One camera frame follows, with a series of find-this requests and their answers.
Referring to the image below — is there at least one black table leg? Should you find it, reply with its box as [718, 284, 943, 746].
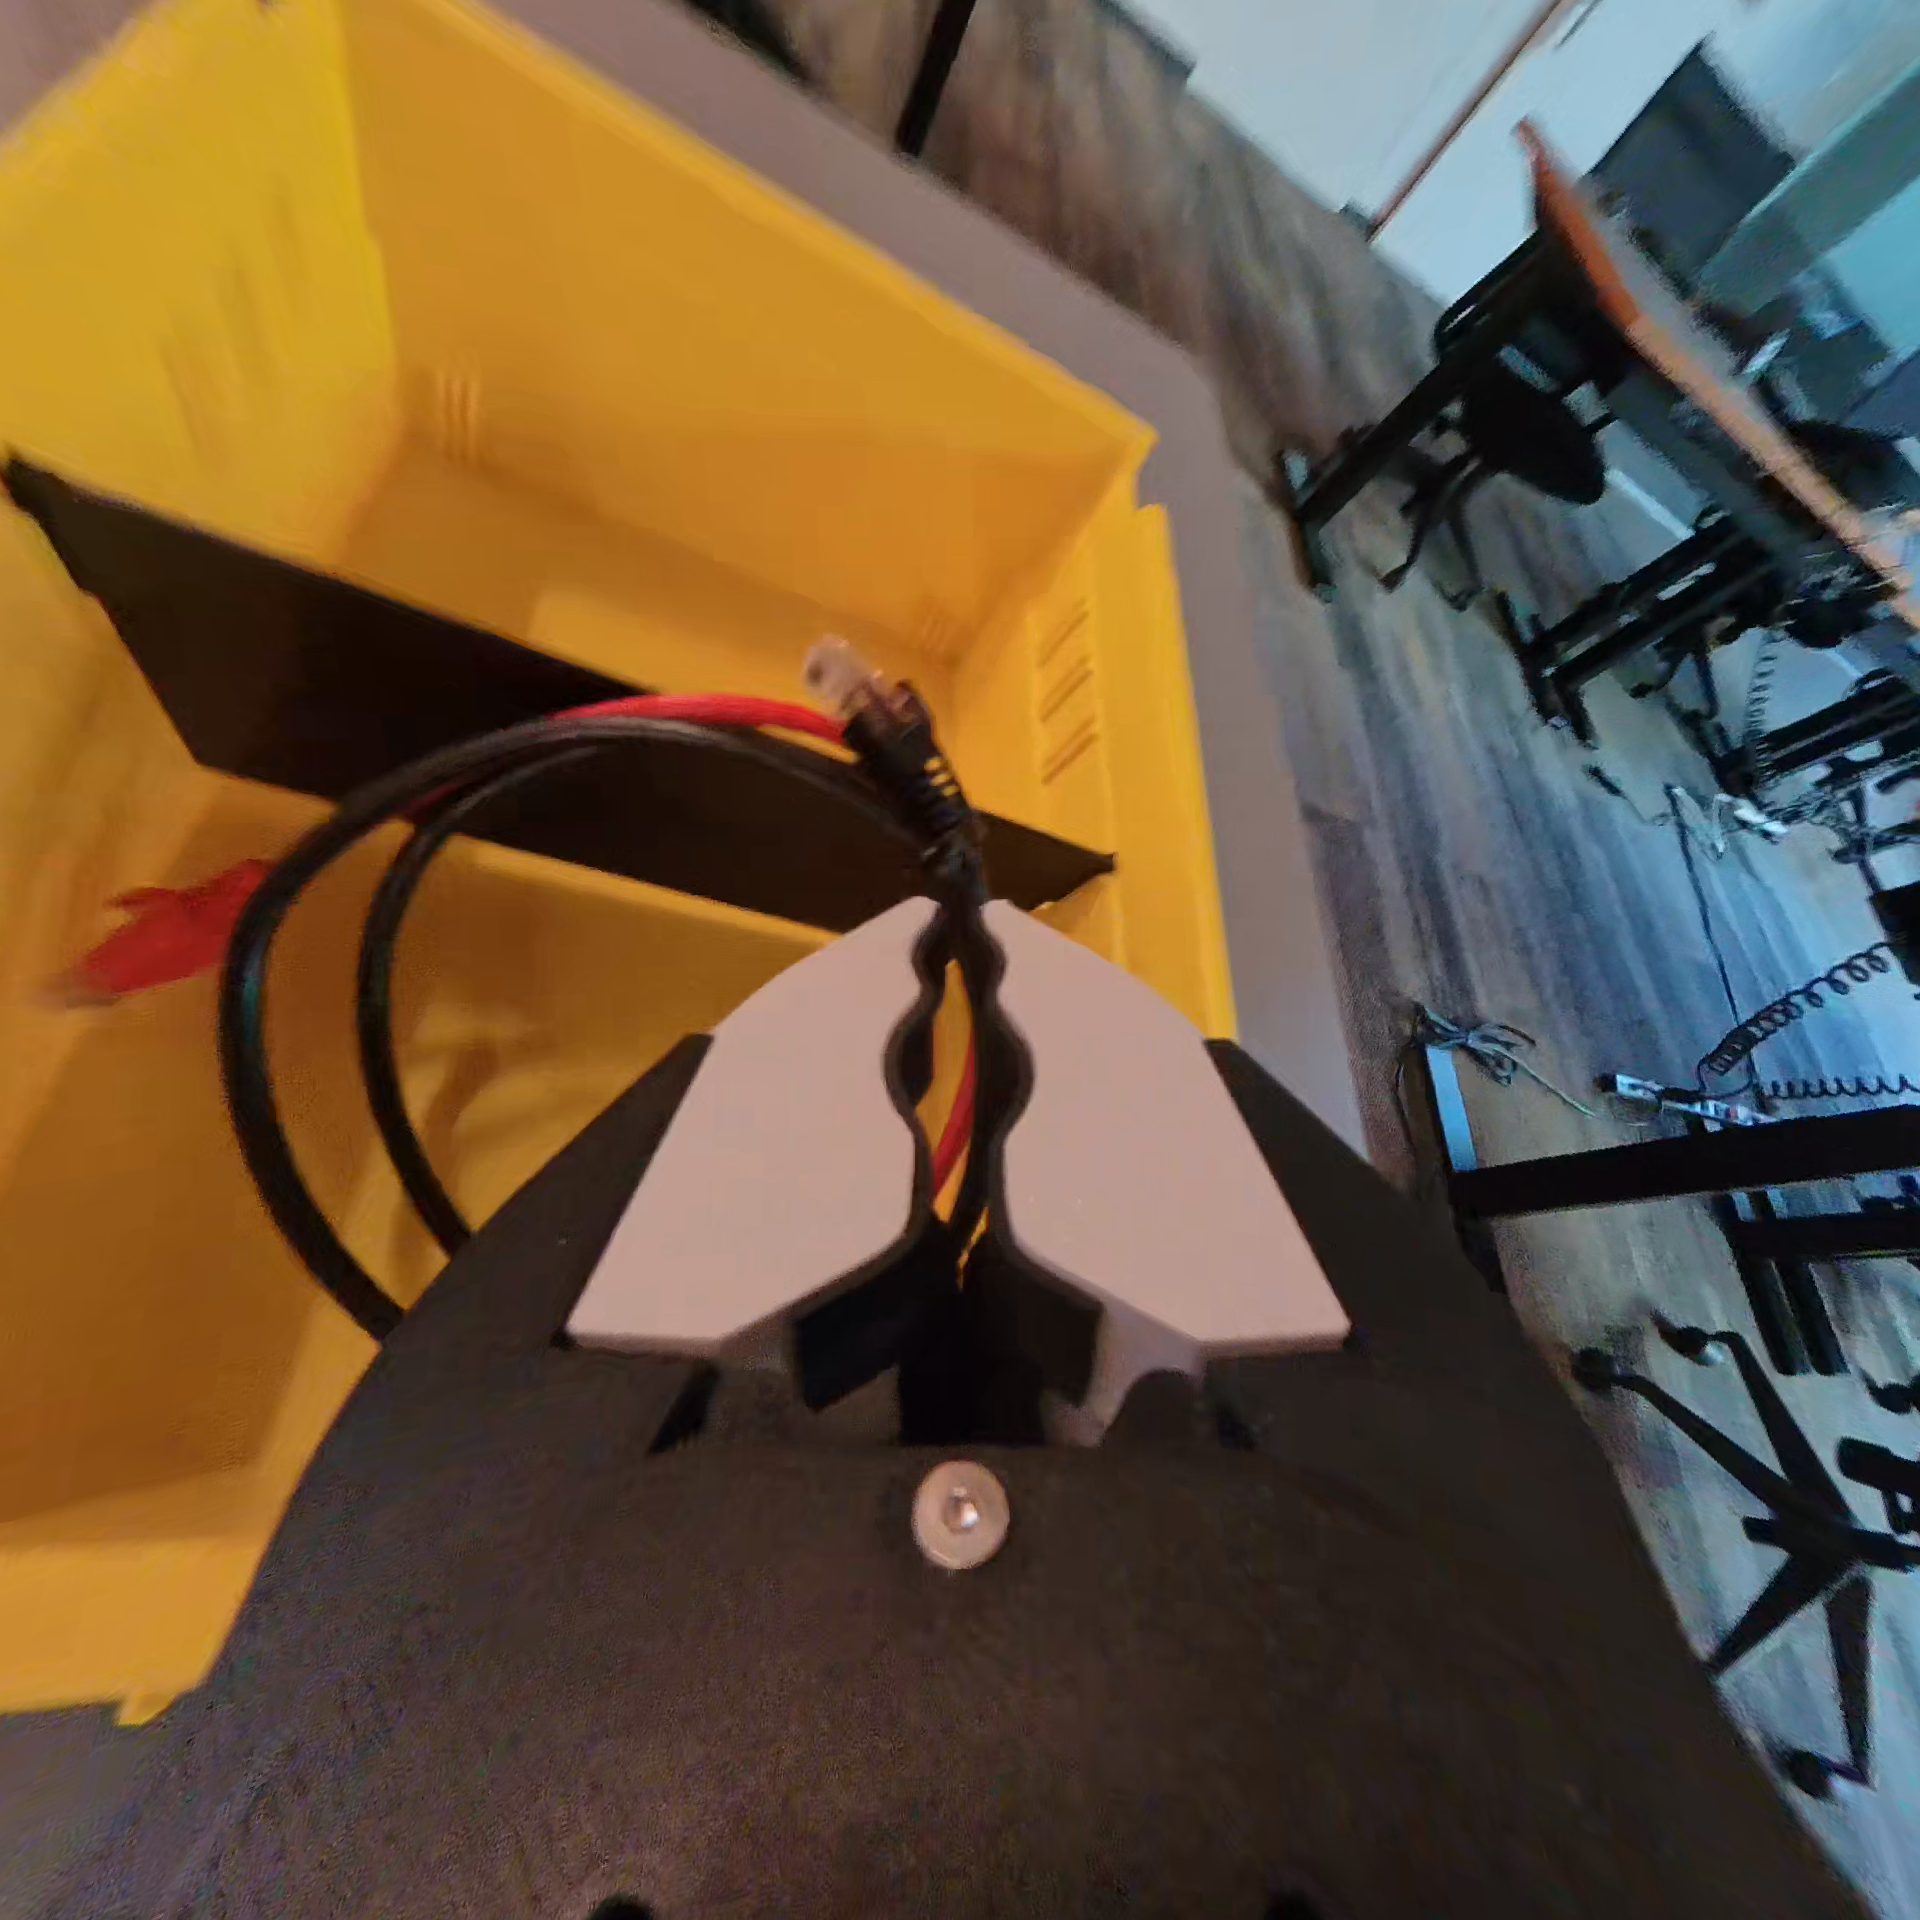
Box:
[890, 0, 981, 159]

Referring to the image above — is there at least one black chair base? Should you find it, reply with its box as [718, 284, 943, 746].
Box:
[1574, 1312, 1920, 1800]

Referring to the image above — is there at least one wooden top office desk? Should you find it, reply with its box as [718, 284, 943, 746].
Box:
[1281, 117, 1920, 721]

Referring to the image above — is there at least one red network cable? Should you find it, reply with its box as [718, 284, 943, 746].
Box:
[41, 687, 985, 1201]

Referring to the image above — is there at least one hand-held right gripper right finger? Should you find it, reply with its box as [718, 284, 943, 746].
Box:
[960, 901, 1356, 1449]

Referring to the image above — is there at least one white power strip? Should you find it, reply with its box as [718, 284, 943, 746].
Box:
[1597, 1068, 1765, 1128]

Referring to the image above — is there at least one black desk frame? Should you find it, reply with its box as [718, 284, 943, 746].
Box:
[1417, 1034, 1920, 1383]

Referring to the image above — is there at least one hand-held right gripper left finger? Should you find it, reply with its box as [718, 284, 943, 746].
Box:
[566, 895, 968, 1412]

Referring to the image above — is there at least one black bin divider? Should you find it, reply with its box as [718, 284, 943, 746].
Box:
[0, 454, 1120, 933]

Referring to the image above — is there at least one black office chair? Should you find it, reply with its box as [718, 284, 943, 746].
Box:
[1394, 358, 1607, 586]

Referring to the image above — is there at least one black network cable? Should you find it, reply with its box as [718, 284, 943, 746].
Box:
[217, 637, 1040, 1344]

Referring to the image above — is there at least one black coiled cable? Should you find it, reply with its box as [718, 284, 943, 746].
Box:
[1696, 942, 1920, 1112]

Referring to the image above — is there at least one yellow plastic bin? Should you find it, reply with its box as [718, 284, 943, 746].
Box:
[0, 0, 1238, 1724]

